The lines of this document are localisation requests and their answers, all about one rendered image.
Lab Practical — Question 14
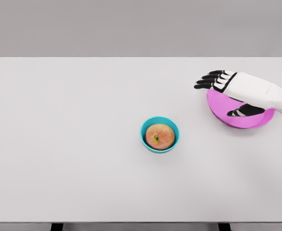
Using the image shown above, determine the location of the blue bowl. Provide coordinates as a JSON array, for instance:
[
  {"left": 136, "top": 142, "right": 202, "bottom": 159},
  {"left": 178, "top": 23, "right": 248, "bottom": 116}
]
[{"left": 140, "top": 116, "right": 180, "bottom": 154}]

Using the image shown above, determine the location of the pink plate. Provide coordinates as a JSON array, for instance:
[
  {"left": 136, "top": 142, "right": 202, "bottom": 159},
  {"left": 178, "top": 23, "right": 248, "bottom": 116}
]
[{"left": 206, "top": 88, "right": 275, "bottom": 129}]

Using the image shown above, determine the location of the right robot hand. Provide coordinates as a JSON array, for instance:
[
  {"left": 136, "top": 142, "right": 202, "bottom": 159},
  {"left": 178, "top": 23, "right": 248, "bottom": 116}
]
[{"left": 194, "top": 70, "right": 272, "bottom": 117}]

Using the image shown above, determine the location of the red-orange apple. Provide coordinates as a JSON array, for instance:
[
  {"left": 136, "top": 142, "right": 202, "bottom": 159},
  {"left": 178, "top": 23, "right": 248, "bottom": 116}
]
[{"left": 145, "top": 123, "right": 175, "bottom": 151}]

